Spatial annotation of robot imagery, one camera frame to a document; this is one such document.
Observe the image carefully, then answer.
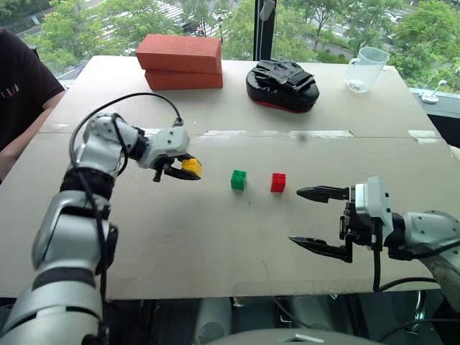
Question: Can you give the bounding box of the yellow toy brick cube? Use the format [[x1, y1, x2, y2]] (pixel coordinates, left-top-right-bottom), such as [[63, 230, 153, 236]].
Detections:
[[180, 157, 203, 178]]

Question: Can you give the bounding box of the red brick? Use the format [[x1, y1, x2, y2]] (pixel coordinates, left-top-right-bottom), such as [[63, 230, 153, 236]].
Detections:
[[135, 34, 224, 75], [144, 70, 224, 91]]

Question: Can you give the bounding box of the clear plastic measuring cup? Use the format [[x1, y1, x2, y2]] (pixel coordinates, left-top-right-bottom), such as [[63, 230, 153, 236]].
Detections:
[[344, 46, 391, 94]]

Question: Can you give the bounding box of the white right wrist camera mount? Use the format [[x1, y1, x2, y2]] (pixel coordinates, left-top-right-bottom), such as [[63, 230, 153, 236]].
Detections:
[[354, 175, 395, 231]]

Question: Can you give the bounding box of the grey robot torso top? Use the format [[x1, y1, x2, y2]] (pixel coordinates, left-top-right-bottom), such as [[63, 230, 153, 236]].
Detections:
[[215, 327, 382, 345]]

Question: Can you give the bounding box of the chrome metal pole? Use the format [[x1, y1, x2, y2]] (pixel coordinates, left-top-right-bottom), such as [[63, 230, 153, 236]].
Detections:
[[412, 289, 428, 334]]

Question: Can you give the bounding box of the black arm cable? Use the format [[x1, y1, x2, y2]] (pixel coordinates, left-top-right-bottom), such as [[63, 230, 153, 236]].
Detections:
[[372, 233, 441, 294], [68, 92, 185, 306]]

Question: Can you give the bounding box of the white window latch handle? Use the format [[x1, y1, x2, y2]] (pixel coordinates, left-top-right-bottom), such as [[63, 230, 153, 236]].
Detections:
[[419, 79, 449, 105]]

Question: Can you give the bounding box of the green toy brick cube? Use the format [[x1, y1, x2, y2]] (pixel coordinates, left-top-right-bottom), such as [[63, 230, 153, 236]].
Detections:
[[230, 169, 248, 190]]

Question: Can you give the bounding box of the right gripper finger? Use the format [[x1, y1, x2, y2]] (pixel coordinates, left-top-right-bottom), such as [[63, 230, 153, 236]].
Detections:
[[288, 233, 355, 265], [296, 185, 351, 204]]

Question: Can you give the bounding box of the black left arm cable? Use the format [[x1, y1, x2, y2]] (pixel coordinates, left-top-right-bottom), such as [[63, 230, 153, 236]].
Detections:
[[68, 92, 185, 306]]

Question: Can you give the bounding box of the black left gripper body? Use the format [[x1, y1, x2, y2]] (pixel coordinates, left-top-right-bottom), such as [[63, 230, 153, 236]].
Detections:
[[152, 155, 180, 183]]

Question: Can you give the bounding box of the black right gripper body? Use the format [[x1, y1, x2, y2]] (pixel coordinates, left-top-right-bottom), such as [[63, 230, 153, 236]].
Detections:
[[339, 185, 384, 249]]

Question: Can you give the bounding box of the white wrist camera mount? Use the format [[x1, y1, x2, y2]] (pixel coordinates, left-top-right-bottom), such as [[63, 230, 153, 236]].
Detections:
[[138, 127, 190, 169], [354, 175, 395, 231]]

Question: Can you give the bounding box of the grey rounded robot leg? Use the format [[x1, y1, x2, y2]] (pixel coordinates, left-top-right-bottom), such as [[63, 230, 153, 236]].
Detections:
[[193, 297, 233, 345], [287, 295, 342, 331]]

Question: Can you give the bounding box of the short clear tape strip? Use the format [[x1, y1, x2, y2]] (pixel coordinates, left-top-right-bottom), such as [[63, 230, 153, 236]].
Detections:
[[408, 129, 441, 144]]

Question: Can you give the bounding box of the red toy brick cube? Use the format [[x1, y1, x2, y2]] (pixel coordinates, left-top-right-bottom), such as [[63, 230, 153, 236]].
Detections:
[[270, 172, 288, 193]]

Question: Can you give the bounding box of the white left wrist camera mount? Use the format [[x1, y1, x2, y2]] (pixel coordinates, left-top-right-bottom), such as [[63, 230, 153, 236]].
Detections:
[[138, 127, 190, 169]]

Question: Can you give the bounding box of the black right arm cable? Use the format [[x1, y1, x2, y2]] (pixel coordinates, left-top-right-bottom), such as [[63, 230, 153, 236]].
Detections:
[[372, 233, 441, 294]]

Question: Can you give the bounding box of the black window frame post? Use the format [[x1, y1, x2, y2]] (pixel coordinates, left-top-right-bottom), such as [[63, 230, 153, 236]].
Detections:
[[253, 0, 283, 62]]

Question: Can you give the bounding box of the person in black shirt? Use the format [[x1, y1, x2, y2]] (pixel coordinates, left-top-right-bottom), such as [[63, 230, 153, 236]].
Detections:
[[0, 27, 67, 152]]

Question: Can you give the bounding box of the black boxing focus mitt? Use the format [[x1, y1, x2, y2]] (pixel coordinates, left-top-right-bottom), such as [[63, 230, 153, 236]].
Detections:
[[245, 59, 321, 114]]

